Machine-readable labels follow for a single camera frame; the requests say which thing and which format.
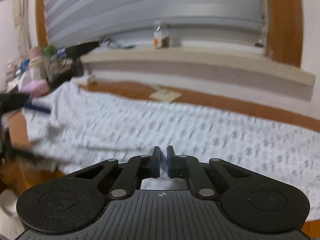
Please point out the beige curtain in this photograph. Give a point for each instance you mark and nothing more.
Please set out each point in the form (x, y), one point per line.
(22, 12)

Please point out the white patterned pajama garment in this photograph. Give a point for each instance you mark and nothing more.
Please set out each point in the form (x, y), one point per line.
(200, 135)

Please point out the green plant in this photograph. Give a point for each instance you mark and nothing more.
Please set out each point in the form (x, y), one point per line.
(48, 50)

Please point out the pink box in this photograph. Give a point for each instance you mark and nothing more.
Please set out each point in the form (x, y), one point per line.
(35, 87)

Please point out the beige paper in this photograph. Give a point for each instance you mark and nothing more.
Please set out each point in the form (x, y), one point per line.
(165, 95)

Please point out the small glass bottle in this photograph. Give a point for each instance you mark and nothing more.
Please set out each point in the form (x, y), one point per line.
(161, 36)

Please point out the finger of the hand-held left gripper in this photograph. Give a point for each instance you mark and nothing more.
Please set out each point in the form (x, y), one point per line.
(22, 152)
(37, 108)

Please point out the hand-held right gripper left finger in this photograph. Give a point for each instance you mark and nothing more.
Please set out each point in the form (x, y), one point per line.
(157, 161)

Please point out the person's cream jacket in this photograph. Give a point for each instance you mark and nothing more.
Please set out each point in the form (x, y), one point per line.
(8, 212)

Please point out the black box device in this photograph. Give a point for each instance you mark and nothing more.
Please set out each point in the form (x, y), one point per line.
(82, 48)

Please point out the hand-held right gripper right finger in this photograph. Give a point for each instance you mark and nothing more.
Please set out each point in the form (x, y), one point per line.
(170, 161)

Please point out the black upright post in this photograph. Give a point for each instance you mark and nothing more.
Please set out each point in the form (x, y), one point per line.
(78, 67)

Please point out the wooden window frame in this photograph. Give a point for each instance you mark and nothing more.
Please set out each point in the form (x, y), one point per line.
(282, 17)

